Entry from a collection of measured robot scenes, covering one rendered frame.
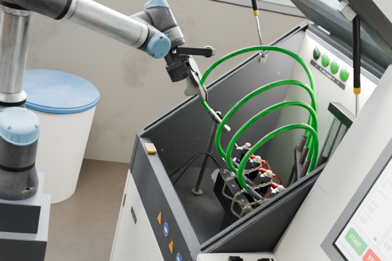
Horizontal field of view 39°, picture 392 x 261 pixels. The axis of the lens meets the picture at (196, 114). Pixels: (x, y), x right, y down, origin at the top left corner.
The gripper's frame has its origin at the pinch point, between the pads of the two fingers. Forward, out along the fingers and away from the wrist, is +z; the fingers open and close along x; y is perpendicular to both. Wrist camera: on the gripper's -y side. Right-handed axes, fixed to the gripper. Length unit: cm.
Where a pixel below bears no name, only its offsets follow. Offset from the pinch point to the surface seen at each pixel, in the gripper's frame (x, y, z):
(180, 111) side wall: -16.3, 15.2, 0.7
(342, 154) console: 33, -34, 28
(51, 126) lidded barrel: -77, 101, -22
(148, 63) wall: -147, 63, -36
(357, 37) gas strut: 38, -49, 4
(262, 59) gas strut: -26.3, -18.3, -3.8
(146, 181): 1.1, 31.3, 17.4
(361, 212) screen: 45, -33, 41
